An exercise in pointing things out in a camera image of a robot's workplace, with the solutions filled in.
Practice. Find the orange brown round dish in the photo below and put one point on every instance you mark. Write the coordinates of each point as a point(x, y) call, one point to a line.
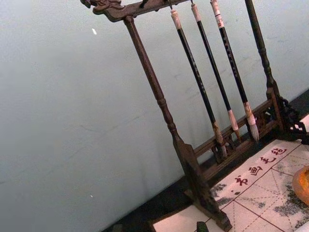
point(303, 183)

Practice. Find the black brush with dark tip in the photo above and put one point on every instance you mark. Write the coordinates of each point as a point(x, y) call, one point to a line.
point(192, 65)

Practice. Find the black brush with brown tip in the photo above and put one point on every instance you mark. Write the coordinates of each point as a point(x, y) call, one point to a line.
point(214, 65)

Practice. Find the small dark green block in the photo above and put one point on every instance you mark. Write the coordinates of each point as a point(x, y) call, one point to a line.
point(202, 227)

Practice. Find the dark wooden brush rack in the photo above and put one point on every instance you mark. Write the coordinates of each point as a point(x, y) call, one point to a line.
point(142, 55)

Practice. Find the white felt calligraphy mat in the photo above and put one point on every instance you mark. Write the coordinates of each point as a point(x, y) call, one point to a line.
point(265, 188)

